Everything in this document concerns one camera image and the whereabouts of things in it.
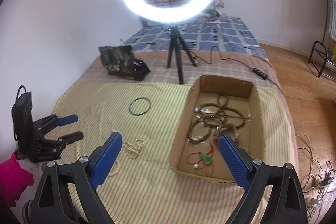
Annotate black bangle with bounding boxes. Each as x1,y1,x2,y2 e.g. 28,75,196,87
129,97,151,117

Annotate black tripod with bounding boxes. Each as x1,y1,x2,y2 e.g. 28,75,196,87
166,25,197,85

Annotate white floor cables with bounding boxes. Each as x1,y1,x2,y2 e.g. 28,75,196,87
295,133,336,224

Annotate floral folded quilt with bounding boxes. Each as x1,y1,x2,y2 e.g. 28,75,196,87
147,0,225,20

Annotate blue patchwork blanket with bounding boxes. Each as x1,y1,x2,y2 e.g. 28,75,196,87
123,14,268,59

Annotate gold brown wrist watch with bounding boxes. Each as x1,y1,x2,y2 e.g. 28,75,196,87
211,123,239,145

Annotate yellow striped cloth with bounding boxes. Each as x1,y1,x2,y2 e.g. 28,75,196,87
48,81,292,223

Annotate yellow box on rack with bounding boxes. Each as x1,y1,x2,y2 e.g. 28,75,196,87
327,47,336,63

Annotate black snack bag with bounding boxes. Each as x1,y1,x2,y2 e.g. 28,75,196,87
98,46,150,81

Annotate red cord jade pendant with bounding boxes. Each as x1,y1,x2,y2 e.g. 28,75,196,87
186,144,214,169

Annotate white pearl necklace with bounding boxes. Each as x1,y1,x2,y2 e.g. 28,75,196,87
122,137,145,159

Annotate left hand pink sleeve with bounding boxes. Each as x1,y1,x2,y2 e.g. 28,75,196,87
0,153,34,207

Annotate brown wooden bead necklace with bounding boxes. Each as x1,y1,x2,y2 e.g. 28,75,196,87
186,93,247,143

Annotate black power cable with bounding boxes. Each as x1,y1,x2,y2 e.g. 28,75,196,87
146,41,284,93

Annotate cardboard tray box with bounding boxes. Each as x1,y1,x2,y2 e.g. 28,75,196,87
170,75,265,182

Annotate black clothes rack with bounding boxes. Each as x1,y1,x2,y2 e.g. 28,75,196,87
307,0,335,81

